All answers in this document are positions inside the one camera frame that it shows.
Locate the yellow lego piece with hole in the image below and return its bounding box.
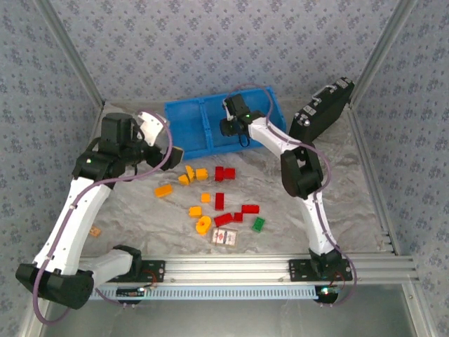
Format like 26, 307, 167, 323
195, 216, 213, 235

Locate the blue three-compartment plastic bin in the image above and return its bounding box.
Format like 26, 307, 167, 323
163, 86, 287, 162

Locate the black briefcase with silver latches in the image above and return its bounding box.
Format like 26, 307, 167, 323
289, 77, 355, 145

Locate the playing card box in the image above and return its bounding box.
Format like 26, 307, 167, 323
210, 227, 240, 246

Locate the small controller board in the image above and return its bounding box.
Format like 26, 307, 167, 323
116, 286, 145, 298
315, 284, 342, 305

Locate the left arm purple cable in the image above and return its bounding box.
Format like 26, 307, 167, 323
33, 110, 175, 326

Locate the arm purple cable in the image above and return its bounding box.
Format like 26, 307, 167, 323
226, 83, 358, 308
33, 110, 175, 326

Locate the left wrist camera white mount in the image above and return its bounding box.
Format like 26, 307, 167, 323
136, 111, 171, 147

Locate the aluminium upright post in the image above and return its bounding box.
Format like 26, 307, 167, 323
349, 0, 420, 103
33, 0, 107, 108

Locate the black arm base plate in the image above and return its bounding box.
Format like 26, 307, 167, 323
288, 258, 354, 282
101, 259, 166, 284

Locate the aluminium cross rail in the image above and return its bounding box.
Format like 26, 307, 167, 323
37, 255, 420, 286

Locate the light blue slotted cable duct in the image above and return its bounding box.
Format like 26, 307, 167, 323
89, 284, 321, 301

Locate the aluminium side rail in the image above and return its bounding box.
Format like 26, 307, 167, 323
345, 100, 403, 256

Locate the aluminium frame leg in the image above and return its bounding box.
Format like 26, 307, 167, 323
401, 283, 434, 337
19, 301, 46, 337

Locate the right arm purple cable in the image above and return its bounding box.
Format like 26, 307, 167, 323
226, 83, 358, 308

